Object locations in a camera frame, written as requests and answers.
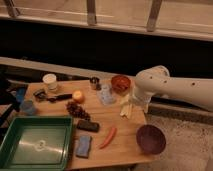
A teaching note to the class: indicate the green plastic tray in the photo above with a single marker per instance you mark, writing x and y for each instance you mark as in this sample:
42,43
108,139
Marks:
36,144

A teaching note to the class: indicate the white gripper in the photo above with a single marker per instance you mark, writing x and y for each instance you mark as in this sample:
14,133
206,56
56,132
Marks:
141,100

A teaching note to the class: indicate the bunch of dark grapes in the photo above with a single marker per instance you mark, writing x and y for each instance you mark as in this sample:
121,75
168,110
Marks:
77,111

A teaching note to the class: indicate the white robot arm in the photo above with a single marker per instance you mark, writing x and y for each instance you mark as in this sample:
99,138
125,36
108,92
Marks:
157,80

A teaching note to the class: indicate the orange carrot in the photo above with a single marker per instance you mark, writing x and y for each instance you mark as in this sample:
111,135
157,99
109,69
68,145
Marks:
108,138

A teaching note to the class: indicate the yellow apple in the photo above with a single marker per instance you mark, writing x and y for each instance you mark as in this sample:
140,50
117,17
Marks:
78,96

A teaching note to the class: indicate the small metal cup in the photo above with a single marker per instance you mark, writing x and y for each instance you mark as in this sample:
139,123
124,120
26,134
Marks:
94,83

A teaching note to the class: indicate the yellow banana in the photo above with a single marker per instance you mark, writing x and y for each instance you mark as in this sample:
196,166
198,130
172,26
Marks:
126,107

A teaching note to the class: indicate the blue plastic cup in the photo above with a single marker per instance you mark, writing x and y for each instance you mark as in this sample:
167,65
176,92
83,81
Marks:
28,107

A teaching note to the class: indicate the white paper cup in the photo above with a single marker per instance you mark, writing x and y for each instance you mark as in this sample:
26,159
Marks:
50,80

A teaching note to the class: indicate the blue sponge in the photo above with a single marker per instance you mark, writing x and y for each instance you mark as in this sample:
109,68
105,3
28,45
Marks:
83,148

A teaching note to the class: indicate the black eraser block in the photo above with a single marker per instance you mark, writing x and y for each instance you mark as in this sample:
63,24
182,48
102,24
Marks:
88,126

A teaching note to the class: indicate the clear plastic container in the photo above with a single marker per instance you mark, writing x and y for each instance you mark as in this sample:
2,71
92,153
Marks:
105,95

